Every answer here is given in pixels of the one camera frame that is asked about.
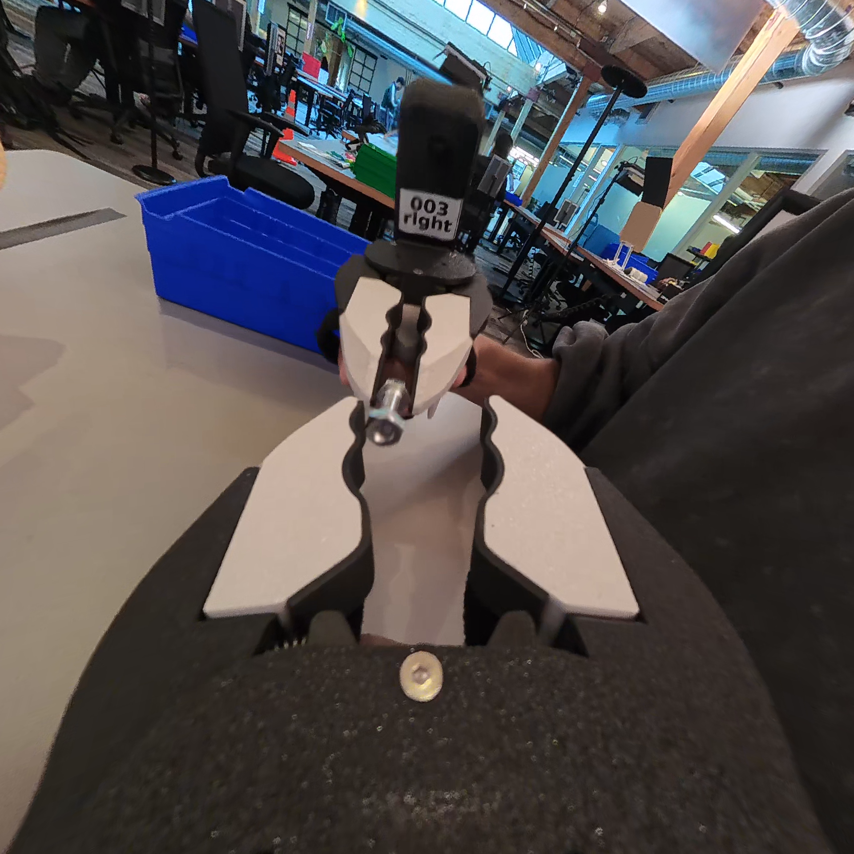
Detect blue plastic bin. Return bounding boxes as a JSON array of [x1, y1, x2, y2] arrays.
[[136, 176, 370, 355]]

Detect black office chair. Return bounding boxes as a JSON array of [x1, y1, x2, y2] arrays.
[[196, 0, 318, 211], [102, 0, 189, 185]]

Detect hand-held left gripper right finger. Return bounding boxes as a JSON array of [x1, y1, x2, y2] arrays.
[[468, 395, 639, 632]]

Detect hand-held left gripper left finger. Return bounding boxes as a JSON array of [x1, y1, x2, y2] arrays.
[[203, 395, 377, 630]]

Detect grey desk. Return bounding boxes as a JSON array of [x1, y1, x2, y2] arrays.
[[0, 149, 401, 854]]

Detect person's right forearm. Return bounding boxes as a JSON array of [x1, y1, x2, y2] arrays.
[[542, 187, 854, 460]]

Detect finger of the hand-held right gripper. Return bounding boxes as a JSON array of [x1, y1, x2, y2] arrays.
[[406, 286, 478, 419], [340, 278, 401, 403]]

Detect wooden beam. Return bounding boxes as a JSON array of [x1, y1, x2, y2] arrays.
[[617, 10, 803, 255]]

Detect green crate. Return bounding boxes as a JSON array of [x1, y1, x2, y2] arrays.
[[352, 139, 402, 199]]

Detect silver ventilation duct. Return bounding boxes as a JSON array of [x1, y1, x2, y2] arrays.
[[773, 0, 854, 75]]

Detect person's dark clothing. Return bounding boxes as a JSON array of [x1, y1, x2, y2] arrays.
[[588, 441, 854, 854]]

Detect person's right hand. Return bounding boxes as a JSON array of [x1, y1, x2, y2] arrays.
[[454, 338, 557, 417]]

